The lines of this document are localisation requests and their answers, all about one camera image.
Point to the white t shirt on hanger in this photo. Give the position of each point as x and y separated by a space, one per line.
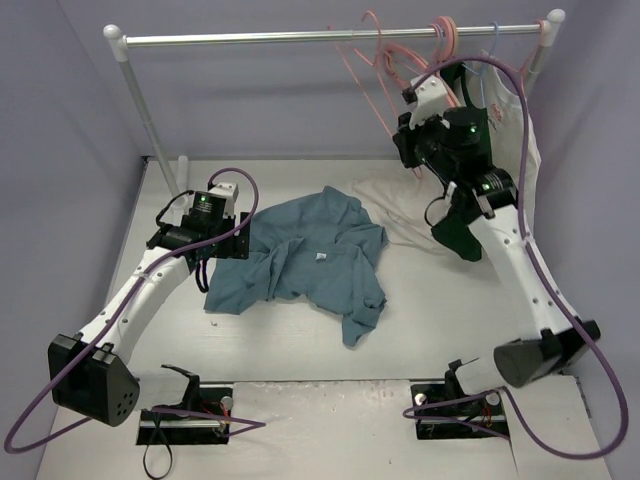
506 127

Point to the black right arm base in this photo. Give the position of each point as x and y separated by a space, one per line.
475 419

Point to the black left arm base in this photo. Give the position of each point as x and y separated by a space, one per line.
170 429

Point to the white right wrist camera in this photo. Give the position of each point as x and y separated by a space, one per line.
431 97

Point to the green t shirt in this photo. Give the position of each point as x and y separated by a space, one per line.
451 231

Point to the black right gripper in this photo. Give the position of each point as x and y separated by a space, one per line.
403 145

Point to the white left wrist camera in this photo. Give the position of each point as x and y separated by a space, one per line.
225 195

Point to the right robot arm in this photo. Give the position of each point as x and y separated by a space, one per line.
482 221

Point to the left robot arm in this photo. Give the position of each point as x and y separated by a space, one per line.
90 369

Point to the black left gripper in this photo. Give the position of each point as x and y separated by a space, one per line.
242 235

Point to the pink hanger behind thick one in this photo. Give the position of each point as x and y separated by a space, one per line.
394 55

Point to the thin pink wire hanger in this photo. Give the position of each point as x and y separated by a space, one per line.
374 64

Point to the blue t shirt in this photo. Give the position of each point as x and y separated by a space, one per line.
323 247

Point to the pink hanger at rack end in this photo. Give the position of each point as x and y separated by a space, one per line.
528 70

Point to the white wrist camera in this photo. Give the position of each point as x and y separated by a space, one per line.
225 195
431 97

